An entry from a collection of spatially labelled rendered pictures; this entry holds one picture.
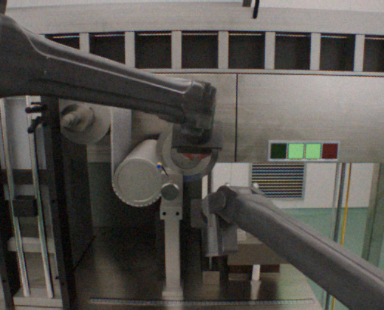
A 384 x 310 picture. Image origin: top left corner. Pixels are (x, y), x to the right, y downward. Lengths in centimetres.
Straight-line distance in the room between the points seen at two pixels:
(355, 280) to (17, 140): 68
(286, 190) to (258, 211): 319
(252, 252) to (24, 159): 57
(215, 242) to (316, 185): 322
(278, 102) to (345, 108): 23
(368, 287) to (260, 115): 80
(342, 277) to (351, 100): 85
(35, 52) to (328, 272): 41
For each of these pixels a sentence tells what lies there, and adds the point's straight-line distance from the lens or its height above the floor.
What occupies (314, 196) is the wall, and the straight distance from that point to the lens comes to 388.
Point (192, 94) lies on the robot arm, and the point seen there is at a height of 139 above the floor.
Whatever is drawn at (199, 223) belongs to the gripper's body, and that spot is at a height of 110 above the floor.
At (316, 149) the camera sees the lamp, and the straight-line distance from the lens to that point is 120.
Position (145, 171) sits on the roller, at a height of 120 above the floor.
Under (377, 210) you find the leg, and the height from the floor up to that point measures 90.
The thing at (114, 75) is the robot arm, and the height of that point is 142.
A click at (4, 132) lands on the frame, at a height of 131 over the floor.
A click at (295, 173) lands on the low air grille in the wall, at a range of 371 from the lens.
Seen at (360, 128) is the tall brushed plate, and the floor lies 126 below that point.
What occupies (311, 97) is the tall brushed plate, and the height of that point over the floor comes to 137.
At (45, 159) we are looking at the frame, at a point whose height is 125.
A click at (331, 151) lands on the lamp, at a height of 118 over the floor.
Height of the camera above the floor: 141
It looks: 11 degrees down
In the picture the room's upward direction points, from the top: straight up
